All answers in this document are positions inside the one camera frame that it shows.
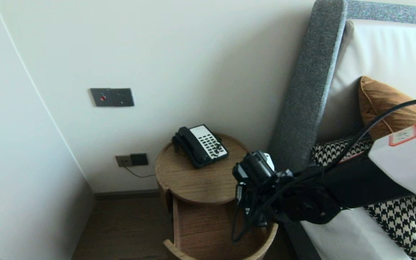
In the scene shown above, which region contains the black and white desk telephone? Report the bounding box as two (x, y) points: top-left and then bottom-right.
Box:
(172, 124), (229, 169)

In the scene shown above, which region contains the brown wooden baseboard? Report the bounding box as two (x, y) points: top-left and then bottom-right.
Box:
(94, 188), (160, 201)

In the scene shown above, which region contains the black telephone handset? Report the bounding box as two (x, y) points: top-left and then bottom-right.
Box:
(175, 126), (212, 167)

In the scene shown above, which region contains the orange velvet cushion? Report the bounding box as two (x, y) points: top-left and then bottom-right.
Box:
(359, 75), (416, 141)

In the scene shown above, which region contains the thin black wall wire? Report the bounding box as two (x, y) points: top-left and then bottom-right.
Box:
(123, 165), (156, 178)

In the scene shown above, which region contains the dark grey wall switch panel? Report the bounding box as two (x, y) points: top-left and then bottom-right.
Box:
(90, 88), (135, 107)

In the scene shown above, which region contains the grey upholstered headboard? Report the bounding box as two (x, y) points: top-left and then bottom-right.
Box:
(266, 0), (416, 260)

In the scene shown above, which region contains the white padded headboard cushion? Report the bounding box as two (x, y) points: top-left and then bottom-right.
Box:
(316, 19), (416, 143)

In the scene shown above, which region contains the round wooden bedside table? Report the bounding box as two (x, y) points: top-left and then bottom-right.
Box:
(163, 197), (279, 260)

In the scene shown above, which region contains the black white houndstooth cushion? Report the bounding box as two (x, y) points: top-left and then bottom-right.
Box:
(311, 135), (416, 260)

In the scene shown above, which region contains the white bed sheet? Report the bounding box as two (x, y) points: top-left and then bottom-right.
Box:
(300, 208), (412, 260)

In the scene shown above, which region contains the black telephone cord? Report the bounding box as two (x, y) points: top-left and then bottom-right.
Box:
(211, 143), (225, 159)

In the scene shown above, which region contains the round wooden side table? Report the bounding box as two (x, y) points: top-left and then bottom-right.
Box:
(155, 133), (257, 217)

